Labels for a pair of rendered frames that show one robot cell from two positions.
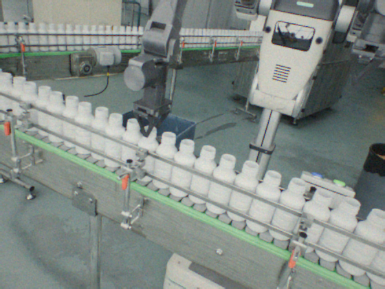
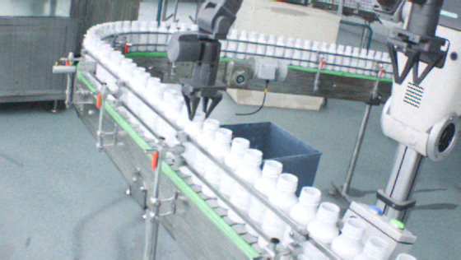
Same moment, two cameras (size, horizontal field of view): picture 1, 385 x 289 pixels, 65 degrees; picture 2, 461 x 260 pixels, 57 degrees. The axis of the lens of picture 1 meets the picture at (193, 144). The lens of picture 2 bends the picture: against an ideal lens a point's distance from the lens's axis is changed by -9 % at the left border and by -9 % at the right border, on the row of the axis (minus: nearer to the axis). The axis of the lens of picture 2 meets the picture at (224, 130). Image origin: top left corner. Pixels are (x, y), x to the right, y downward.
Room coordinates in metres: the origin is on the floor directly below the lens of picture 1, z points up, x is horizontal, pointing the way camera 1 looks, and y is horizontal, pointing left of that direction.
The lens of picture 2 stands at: (-0.12, -0.53, 1.54)
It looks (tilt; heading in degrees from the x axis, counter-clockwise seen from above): 20 degrees down; 33
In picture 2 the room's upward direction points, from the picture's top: 10 degrees clockwise
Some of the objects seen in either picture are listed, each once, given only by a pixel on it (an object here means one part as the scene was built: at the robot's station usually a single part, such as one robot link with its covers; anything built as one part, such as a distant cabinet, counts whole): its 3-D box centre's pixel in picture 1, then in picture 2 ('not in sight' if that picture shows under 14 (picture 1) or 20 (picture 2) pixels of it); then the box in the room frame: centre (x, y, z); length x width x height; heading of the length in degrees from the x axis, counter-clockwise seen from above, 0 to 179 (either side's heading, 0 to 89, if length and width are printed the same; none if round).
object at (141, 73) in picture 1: (150, 61); (197, 37); (0.72, 0.14, 1.36); 0.12 x 0.09 x 0.12; 159
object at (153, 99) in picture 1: (154, 95); (204, 75); (0.76, 0.13, 1.26); 0.10 x 0.07 x 0.07; 159
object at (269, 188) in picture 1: (265, 201); (279, 213); (0.63, -0.20, 1.08); 0.06 x 0.06 x 0.17
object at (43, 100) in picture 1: (46, 111); (137, 92); (0.92, 0.51, 1.08); 0.06 x 0.06 x 0.17
